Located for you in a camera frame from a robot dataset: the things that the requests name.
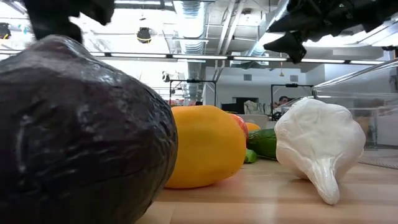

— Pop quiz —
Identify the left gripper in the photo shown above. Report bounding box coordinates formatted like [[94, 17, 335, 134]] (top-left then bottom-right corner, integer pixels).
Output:
[[24, 0, 116, 43]]

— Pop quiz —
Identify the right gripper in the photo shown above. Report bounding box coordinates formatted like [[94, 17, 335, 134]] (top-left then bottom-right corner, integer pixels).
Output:
[[263, 0, 374, 65]]

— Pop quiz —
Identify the orange fruit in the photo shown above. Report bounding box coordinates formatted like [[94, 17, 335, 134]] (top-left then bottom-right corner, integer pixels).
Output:
[[164, 105, 248, 190], [245, 122, 262, 133]]

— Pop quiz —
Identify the orange tomato green calyx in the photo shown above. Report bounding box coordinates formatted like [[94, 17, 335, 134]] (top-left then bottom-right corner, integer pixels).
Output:
[[229, 113, 249, 143]]

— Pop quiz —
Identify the white garlic bulb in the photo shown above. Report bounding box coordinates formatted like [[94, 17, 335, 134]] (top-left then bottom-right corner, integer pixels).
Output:
[[274, 97, 367, 206]]

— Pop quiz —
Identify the dark green cucumber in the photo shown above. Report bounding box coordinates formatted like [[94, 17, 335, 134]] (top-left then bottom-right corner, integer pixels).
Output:
[[247, 128, 278, 161]]

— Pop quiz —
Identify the large clear plastic bin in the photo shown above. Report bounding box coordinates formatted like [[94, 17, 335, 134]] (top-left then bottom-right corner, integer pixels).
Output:
[[312, 58, 398, 170]]

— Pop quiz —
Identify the small green chili pepper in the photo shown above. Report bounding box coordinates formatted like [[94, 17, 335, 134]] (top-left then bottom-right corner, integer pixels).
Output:
[[244, 148, 259, 165]]

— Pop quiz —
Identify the person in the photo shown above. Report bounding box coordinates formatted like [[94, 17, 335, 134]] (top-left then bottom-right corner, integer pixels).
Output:
[[273, 95, 291, 118]]

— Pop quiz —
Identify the grey plastic basket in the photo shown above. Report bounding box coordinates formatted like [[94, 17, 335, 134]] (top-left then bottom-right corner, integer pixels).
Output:
[[236, 114, 270, 129]]

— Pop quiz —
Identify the long LED light bar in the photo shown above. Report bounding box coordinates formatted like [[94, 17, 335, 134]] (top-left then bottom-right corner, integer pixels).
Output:
[[0, 49, 386, 65]]

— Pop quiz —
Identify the purple cabbage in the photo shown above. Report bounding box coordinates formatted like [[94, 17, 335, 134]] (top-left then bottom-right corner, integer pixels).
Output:
[[0, 34, 178, 224]]

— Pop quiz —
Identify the silver ventilation duct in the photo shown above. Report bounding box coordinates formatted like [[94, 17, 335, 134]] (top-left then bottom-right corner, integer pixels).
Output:
[[172, 0, 208, 103], [247, 0, 292, 60]]

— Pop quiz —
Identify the black workstation frame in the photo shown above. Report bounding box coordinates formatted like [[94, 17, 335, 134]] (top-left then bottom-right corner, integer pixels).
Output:
[[270, 83, 315, 121]]

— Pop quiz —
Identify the black hanging dome camera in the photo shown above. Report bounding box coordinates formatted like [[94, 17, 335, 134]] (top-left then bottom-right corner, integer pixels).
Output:
[[0, 22, 12, 40], [136, 27, 152, 44]]

